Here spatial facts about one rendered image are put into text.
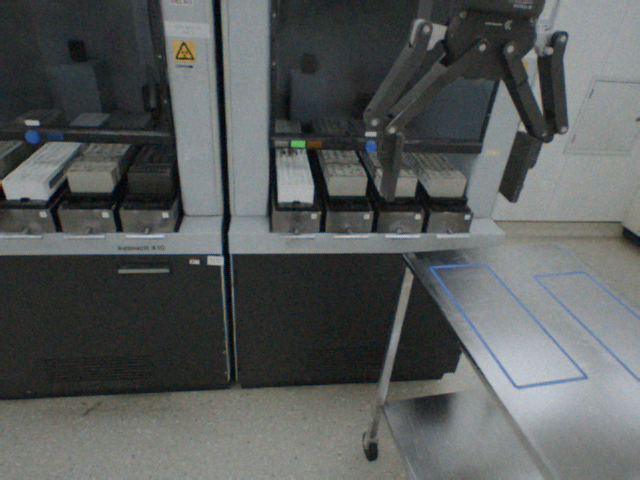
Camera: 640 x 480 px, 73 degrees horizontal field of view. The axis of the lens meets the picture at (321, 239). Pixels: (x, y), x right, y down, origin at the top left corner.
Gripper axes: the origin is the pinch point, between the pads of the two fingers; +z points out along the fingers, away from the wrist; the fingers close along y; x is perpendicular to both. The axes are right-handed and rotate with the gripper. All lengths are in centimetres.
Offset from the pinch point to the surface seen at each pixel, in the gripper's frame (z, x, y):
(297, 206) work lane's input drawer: 38, 67, -10
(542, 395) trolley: 37.9, 1.6, 25.7
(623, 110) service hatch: 38, 186, 184
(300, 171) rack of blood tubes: 34, 82, -8
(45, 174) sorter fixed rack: 34, 76, -78
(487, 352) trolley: 37.9, 11.3, 20.6
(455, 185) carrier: 34, 74, 38
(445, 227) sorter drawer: 44, 66, 35
